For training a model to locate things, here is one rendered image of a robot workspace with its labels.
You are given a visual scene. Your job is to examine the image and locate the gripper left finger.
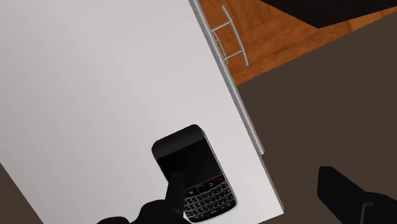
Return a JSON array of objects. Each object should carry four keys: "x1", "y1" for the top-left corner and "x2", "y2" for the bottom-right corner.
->
[{"x1": 95, "y1": 170, "x2": 192, "y2": 224}]

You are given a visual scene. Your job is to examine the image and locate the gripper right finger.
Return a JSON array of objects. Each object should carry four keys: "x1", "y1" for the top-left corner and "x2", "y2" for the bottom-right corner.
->
[{"x1": 317, "y1": 165, "x2": 397, "y2": 224}]

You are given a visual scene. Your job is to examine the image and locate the black keypad phone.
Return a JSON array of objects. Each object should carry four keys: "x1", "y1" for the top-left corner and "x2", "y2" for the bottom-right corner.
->
[{"x1": 151, "y1": 123, "x2": 239, "y2": 224}]

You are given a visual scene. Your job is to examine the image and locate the white-topped wooden drawer cabinet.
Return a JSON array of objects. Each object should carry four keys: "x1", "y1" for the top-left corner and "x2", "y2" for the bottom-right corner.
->
[{"x1": 0, "y1": 0, "x2": 397, "y2": 224}]

